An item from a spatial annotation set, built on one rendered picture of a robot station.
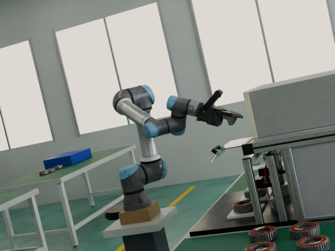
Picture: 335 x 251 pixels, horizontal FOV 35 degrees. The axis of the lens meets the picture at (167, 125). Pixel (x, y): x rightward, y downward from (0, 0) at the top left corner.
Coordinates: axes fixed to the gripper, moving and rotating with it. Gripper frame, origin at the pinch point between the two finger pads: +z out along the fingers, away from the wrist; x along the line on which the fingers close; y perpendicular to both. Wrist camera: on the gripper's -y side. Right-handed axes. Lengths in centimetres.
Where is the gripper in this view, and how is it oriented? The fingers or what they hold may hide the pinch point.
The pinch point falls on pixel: (241, 115)
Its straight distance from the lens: 242.3
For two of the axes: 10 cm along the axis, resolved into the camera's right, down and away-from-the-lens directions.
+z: 9.2, 2.5, -3.0
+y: -1.8, 9.6, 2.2
